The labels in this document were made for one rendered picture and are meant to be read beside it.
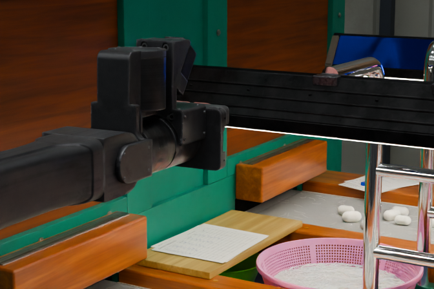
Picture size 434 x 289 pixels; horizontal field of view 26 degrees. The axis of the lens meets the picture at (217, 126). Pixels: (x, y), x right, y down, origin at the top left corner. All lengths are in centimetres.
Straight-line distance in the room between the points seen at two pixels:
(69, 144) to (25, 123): 53
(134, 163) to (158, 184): 75
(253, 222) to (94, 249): 44
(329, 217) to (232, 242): 35
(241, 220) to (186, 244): 18
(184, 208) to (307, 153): 38
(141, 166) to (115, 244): 55
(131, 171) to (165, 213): 77
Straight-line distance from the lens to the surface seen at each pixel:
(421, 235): 159
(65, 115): 139
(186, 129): 95
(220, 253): 154
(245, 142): 186
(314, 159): 199
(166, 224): 163
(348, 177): 213
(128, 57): 88
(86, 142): 81
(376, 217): 135
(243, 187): 181
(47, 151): 78
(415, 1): 337
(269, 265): 159
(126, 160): 84
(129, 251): 144
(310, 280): 155
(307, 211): 194
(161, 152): 92
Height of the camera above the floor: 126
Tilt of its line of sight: 11 degrees down
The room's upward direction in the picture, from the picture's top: straight up
